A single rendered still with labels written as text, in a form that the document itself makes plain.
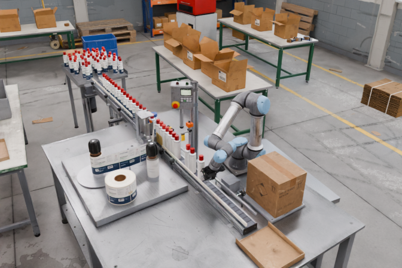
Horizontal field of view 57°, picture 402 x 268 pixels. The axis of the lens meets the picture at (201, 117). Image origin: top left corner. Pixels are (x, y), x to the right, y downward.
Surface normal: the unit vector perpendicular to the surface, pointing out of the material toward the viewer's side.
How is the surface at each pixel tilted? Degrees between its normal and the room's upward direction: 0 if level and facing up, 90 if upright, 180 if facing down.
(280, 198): 90
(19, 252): 0
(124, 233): 0
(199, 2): 90
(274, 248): 0
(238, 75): 91
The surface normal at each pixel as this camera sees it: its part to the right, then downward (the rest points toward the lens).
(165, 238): 0.00, -0.89
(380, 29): -0.90, 0.20
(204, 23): 0.61, 0.37
